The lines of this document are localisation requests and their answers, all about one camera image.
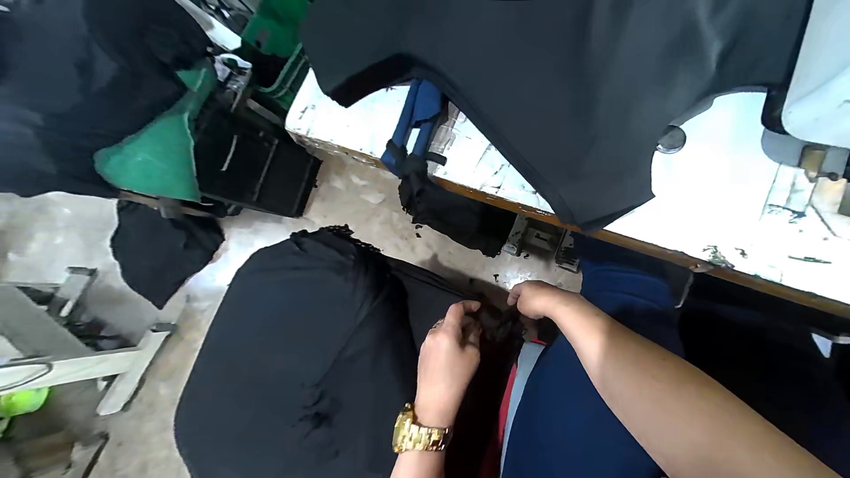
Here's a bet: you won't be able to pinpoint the person's left hand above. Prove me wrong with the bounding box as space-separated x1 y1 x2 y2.
416 300 482 429

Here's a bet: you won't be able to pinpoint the person's right hand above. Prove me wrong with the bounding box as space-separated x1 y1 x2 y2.
507 280 573 321

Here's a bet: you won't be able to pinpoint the black fabric with frayed edge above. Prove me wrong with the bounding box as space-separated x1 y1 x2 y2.
174 224 525 478

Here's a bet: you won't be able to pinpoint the person's right forearm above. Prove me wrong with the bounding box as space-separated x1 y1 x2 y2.
550 289 839 478

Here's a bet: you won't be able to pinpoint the person's left forearm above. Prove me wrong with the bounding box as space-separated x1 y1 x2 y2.
390 404 454 478

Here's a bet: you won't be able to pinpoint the crumpled black cloth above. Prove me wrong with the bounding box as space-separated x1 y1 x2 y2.
397 154 518 258

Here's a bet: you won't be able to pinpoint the person's legs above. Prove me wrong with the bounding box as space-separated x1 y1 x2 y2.
499 234 685 478

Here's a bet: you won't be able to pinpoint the large dark grey fabric piece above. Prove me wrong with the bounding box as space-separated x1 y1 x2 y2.
301 0 814 235

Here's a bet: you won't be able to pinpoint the round silver metal knob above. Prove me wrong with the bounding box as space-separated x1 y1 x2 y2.
656 125 688 155

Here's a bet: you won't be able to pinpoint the white sewing table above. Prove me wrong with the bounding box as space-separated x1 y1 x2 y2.
286 68 850 320

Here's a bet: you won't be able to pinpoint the black storage box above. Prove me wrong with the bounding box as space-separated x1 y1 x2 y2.
194 100 324 219

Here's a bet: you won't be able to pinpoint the hanging black cloth piece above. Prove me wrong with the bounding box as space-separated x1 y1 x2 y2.
110 198 226 311

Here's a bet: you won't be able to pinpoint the green plastic crate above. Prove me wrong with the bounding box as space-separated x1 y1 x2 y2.
239 0 312 111

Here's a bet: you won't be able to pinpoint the green fabric piece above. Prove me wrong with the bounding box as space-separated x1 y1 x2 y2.
93 65 219 203

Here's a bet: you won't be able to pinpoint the white sewing machine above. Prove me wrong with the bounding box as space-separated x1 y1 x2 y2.
761 0 850 181

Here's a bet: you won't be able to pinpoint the white metal table stand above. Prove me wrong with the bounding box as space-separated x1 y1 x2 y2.
0 266 177 417

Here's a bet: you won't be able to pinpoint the lime green bag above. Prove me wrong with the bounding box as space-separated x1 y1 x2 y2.
0 387 51 436

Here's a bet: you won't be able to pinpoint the wide black fabric heap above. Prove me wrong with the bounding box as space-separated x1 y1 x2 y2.
0 0 215 199

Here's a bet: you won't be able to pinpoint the grey metal treadle bracket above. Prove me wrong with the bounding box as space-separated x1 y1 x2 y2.
502 214 583 274

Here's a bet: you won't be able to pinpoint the blue fabric strap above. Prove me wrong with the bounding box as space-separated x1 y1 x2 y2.
381 79 447 177

